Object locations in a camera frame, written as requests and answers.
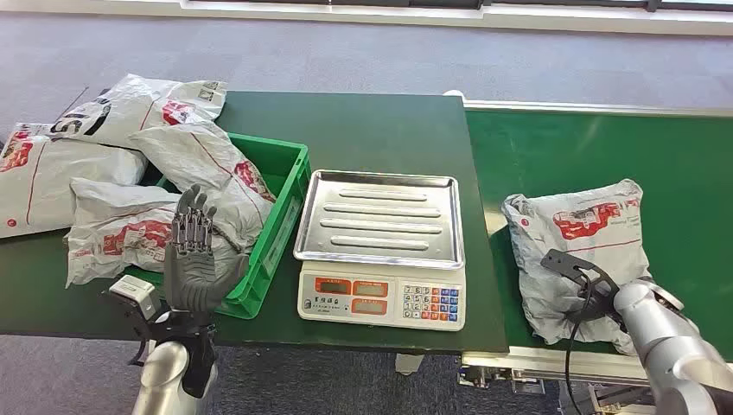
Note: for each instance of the grey mailer bag black letters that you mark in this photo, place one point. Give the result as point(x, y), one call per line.
point(126, 109)

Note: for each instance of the green belt conveyor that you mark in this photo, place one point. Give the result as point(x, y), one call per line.
point(572, 149)

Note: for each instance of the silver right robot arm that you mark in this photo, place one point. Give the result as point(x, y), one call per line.
point(670, 338)

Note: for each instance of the grey mailer bag red logo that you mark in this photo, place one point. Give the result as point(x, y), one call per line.
point(590, 229)

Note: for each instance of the white electronic scale steel tray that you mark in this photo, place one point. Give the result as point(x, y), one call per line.
point(378, 292)

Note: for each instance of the grey mailer bag red print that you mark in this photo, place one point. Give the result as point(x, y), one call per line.
point(114, 217)

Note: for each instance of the white table leg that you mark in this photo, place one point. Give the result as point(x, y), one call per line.
point(409, 364)

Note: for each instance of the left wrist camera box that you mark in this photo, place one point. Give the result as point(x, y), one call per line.
point(134, 295)

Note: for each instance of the large flat grey mailer bag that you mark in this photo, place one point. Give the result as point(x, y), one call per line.
point(57, 177)

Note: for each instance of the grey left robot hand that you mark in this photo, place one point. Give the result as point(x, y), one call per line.
point(192, 269)

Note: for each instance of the green plastic crate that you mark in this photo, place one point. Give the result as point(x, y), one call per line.
point(280, 166)

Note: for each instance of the grey mailer bag red stripe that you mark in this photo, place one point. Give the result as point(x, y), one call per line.
point(200, 160)

